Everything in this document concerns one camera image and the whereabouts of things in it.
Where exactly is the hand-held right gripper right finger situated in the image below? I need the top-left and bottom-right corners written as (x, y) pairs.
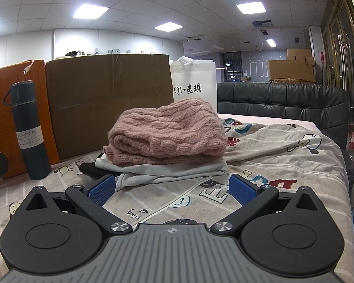
top-left (210, 175), bottom-right (318, 237)

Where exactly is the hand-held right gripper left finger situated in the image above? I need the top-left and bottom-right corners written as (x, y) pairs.
top-left (26, 175), bottom-right (133, 238)

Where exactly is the black garment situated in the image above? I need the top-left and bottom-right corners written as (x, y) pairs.
top-left (79, 153), bottom-right (107, 180)

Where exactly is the orange box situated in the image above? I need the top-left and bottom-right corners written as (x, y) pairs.
top-left (0, 59), bottom-right (59, 180)

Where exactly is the dark blue vacuum bottle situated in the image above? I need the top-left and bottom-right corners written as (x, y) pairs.
top-left (4, 81), bottom-right (52, 181)

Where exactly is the white garment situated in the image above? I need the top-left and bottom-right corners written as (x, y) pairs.
top-left (94, 153), bottom-right (230, 188)

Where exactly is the pink knit sweater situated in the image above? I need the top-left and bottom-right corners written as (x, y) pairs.
top-left (103, 97), bottom-right (227, 166)

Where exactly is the large brown cardboard box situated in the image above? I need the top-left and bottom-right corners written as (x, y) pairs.
top-left (45, 54), bottom-right (174, 160)

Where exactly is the black leather headboard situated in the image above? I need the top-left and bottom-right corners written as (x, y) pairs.
top-left (217, 82), bottom-right (349, 149)

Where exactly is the white shopping bag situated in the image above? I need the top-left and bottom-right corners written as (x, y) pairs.
top-left (169, 56), bottom-right (218, 112)

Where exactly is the stack of cardboard boxes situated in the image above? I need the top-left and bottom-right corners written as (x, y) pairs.
top-left (268, 48), bottom-right (317, 83)

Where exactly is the gold framed glass door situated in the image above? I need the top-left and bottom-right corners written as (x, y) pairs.
top-left (320, 0), bottom-right (354, 142)

